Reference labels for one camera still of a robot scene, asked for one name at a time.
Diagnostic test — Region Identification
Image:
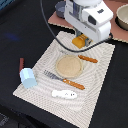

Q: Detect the small grey saucepan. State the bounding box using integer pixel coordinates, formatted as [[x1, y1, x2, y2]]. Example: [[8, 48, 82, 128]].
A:
[[55, 1, 66, 18]]

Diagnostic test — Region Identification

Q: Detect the red toy sausage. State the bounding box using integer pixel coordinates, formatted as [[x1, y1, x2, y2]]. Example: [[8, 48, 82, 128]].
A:
[[19, 58, 24, 72]]

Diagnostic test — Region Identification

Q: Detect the tan round plate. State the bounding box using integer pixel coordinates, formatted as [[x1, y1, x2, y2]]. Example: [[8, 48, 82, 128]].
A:
[[56, 55, 83, 78]]

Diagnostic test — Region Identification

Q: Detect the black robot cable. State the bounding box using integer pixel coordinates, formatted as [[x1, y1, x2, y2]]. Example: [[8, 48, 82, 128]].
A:
[[39, 0, 114, 53]]

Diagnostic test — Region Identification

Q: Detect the wooden handled fork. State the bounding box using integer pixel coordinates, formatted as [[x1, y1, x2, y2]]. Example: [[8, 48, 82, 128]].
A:
[[43, 70, 85, 90]]

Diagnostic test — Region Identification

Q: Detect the white toy fish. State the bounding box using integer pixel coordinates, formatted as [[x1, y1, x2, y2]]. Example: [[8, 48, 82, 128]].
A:
[[52, 90, 77, 99]]

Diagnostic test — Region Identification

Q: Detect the yellow bread loaf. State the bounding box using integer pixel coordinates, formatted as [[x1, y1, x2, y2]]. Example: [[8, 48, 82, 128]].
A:
[[72, 34, 92, 49]]

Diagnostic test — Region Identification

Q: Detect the wooden handled knife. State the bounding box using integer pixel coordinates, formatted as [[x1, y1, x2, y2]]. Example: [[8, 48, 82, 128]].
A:
[[78, 55, 98, 63]]

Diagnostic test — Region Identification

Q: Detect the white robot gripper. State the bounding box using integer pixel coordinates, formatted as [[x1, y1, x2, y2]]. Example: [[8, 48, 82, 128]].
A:
[[64, 0, 113, 42]]

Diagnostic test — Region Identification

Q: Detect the light blue milk carton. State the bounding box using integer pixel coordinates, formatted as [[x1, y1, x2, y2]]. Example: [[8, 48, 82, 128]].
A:
[[20, 68, 37, 88]]

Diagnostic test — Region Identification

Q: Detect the cream bowl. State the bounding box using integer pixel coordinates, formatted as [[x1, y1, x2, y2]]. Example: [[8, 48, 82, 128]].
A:
[[116, 4, 128, 30]]

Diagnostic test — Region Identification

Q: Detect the beige woven placemat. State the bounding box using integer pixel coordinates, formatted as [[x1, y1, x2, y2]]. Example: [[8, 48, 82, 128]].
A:
[[12, 30, 116, 128]]

